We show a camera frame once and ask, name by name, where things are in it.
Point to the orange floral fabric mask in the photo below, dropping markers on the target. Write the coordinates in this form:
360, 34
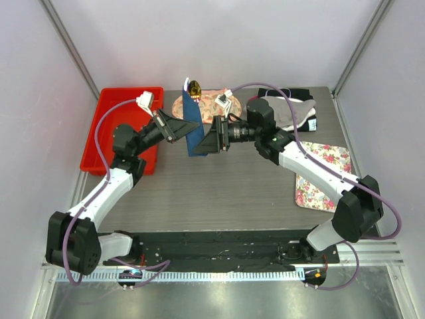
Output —
207, 106

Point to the wrist white camera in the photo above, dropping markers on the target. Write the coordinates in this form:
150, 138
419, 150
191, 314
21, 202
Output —
145, 101
224, 101

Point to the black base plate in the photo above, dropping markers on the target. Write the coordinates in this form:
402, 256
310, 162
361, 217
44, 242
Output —
227, 251

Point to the floral rectangular tray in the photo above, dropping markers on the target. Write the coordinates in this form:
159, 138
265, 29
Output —
309, 196

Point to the blue paper napkin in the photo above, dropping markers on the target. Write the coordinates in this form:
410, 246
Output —
191, 112

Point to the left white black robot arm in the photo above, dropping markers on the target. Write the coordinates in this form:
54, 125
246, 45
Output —
73, 241

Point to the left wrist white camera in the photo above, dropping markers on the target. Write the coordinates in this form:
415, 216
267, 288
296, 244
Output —
145, 101

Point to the iridescent gold spoon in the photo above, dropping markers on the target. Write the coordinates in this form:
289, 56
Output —
194, 90

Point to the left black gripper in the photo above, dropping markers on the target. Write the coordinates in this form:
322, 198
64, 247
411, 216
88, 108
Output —
172, 127

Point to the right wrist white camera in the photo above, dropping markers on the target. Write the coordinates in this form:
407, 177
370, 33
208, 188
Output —
224, 101

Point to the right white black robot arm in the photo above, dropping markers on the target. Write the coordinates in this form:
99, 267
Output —
357, 206

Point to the aluminium rail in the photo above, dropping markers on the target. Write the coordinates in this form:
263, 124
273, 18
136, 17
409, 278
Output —
132, 275

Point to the white folded cloth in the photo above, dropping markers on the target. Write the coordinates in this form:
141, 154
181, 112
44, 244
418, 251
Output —
305, 113

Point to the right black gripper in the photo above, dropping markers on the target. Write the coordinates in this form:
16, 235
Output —
217, 139

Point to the black folded cloth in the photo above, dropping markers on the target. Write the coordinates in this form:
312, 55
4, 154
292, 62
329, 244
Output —
297, 93

